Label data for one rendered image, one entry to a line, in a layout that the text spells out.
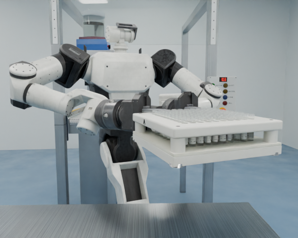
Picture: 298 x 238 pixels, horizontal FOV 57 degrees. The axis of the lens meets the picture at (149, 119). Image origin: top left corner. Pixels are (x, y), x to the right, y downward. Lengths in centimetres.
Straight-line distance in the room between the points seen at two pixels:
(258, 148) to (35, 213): 47
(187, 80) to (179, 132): 75
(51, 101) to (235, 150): 56
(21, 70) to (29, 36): 443
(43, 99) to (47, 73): 18
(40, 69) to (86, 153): 112
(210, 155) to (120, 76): 69
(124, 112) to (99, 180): 138
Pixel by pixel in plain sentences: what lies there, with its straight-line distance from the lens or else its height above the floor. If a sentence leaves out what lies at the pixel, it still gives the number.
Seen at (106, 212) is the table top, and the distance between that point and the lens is 60.
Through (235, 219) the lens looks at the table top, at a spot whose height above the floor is 90.
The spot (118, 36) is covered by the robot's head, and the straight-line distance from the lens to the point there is 120.
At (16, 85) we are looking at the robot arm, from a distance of 93.
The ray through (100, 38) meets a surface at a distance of 178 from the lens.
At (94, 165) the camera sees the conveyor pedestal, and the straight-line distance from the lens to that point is 206.
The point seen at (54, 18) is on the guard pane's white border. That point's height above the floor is 156.
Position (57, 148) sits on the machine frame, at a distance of 187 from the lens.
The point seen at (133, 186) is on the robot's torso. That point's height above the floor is 73.
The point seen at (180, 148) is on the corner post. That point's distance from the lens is 49.
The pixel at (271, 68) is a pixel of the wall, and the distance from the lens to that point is 586.
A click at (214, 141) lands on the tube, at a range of 57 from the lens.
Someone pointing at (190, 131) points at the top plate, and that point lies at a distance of 49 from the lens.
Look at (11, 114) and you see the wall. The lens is 545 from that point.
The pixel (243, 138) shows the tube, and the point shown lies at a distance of 61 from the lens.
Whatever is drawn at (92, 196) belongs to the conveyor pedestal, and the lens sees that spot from 214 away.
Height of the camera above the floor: 116
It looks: 7 degrees down
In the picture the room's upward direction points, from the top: straight up
